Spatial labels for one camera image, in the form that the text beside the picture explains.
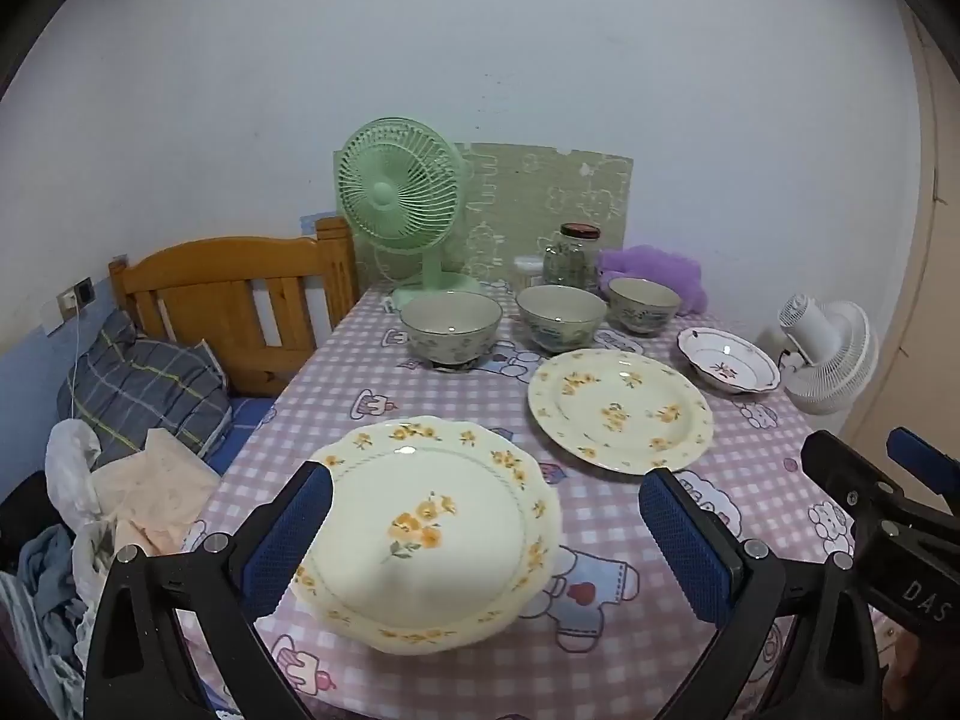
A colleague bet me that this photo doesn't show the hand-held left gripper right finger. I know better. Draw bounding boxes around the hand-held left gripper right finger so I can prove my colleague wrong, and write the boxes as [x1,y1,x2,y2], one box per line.
[637,467,884,720]

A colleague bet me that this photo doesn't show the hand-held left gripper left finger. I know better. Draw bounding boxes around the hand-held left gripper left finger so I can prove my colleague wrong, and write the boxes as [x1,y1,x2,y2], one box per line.
[82,460,335,720]

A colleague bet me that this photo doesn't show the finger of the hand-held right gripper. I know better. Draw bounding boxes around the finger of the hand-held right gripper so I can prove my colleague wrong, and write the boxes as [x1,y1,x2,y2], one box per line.
[886,425,960,516]
[799,430,914,535]

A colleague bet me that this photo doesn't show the yellow floral plate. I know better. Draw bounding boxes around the yellow floral plate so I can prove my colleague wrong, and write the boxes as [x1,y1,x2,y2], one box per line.
[527,349,713,476]
[291,415,563,656]

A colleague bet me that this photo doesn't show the white plate with red flowers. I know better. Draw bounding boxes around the white plate with red flowers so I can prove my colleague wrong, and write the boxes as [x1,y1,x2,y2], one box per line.
[677,327,781,395]

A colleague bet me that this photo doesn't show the floral ceramic bowl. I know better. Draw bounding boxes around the floral ceramic bowl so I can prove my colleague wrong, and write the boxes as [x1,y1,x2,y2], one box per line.
[606,277,682,337]
[399,290,503,370]
[515,285,607,353]

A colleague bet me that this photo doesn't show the white desk fan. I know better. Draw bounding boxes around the white desk fan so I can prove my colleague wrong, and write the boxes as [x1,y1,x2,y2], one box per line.
[776,294,880,415]

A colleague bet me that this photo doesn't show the blue bed sheet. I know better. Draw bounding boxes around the blue bed sheet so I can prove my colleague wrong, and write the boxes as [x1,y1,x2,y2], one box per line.
[204,394,278,477]

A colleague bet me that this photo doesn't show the peach cloth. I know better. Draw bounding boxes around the peach cloth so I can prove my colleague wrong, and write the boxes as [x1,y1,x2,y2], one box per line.
[90,427,222,560]

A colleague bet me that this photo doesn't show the grey plaid pillow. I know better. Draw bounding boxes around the grey plaid pillow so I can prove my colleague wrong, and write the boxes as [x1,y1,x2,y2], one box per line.
[58,311,233,466]

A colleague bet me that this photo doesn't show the pink checked tablecloth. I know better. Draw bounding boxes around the pink checked tablecloth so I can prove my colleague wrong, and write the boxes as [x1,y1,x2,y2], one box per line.
[180,281,893,720]

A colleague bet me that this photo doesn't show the beige door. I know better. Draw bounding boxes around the beige door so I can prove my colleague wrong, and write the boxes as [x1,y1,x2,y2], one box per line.
[847,7,950,466]

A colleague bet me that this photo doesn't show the white plastic bag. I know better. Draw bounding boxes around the white plastic bag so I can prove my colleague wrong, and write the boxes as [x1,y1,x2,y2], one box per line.
[45,420,106,541]

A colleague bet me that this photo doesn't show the purple plush toy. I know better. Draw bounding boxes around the purple plush toy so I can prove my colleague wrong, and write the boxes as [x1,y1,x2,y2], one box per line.
[598,244,710,316]

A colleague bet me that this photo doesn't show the wooden bed headboard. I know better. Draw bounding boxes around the wooden bed headboard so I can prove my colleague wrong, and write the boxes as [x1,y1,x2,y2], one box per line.
[109,216,359,398]

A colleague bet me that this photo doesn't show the glass jar with dark lid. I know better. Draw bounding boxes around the glass jar with dark lid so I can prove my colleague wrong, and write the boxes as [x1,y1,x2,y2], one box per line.
[541,223,602,292]

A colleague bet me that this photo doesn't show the green desk fan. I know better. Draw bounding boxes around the green desk fan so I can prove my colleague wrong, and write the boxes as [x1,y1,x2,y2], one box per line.
[334,118,481,308]

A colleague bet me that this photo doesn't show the white cable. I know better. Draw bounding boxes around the white cable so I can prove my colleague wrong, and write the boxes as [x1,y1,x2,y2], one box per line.
[66,304,85,421]

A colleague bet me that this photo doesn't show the wall socket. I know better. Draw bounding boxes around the wall socket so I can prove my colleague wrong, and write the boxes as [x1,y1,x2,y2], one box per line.
[58,277,97,316]

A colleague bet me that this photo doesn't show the green printed wall mat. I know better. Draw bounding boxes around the green printed wall mat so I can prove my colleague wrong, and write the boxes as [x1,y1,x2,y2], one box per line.
[334,141,635,293]

